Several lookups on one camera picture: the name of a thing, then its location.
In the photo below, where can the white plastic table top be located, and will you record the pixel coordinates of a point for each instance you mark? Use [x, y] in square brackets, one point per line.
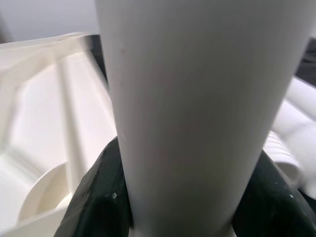
[49, 111]

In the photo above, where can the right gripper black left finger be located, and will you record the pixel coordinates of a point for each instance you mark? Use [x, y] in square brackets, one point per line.
[98, 202]

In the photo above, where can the black table cloth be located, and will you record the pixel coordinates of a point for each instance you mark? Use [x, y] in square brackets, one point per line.
[308, 66]

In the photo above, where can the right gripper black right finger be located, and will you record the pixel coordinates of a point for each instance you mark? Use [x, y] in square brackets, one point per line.
[271, 209]

